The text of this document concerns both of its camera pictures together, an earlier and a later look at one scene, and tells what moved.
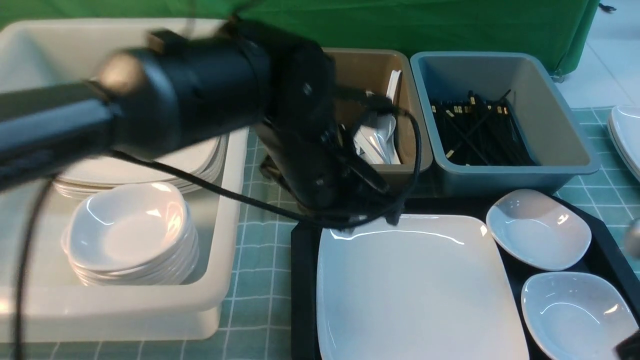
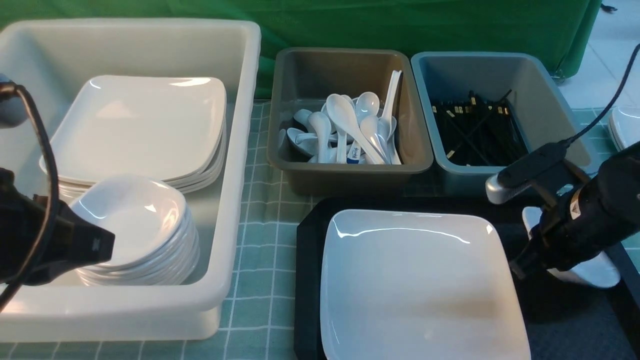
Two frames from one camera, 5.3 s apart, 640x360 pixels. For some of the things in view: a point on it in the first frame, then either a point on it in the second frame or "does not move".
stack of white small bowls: (135, 234) does not move
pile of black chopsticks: (477, 132) does not move
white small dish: (571, 316) → (597, 270)
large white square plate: (424, 288) does not move
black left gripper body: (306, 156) → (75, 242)
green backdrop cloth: (554, 29) does not move
